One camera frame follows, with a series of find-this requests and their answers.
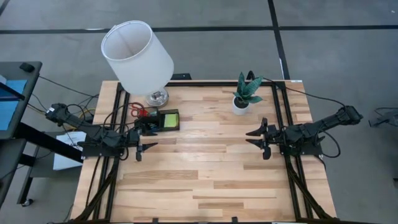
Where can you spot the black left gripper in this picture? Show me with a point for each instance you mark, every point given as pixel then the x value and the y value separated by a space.
pixel 134 138

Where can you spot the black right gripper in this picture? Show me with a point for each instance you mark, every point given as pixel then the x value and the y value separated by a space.
pixel 273 135

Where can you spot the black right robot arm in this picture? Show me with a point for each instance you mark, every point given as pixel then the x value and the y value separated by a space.
pixel 311 130

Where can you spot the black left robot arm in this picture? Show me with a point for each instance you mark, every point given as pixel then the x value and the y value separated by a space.
pixel 93 130

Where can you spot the black mesh desk organizer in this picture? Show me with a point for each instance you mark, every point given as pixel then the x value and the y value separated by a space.
pixel 160 124

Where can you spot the white round plant pot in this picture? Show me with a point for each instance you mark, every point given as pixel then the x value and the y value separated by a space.
pixel 240 109

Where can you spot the silver lamp base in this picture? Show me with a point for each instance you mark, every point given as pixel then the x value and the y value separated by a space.
pixel 158 99

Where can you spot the green snake plant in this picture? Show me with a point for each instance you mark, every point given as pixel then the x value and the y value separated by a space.
pixel 247 88

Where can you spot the black power adapter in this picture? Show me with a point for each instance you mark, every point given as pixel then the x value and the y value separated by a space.
pixel 182 76

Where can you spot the white lamp shade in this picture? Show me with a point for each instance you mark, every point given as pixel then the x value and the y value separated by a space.
pixel 138 59

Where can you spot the black table clamp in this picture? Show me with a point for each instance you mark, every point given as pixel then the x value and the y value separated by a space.
pixel 234 220
pixel 155 221

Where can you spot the white paper sheet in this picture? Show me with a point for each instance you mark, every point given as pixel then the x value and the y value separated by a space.
pixel 66 155

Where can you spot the black floor stand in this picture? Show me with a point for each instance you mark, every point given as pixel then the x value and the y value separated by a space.
pixel 384 119

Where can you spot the grey side desk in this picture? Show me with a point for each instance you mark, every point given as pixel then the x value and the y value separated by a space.
pixel 32 81

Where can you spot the blue screen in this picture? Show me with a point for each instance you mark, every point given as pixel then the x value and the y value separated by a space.
pixel 12 115

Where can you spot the black computer mouse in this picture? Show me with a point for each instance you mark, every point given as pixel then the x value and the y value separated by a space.
pixel 27 67

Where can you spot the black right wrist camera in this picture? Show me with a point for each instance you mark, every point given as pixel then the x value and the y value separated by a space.
pixel 266 154

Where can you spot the black aluminium table frame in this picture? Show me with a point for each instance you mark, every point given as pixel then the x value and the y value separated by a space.
pixel 292 186

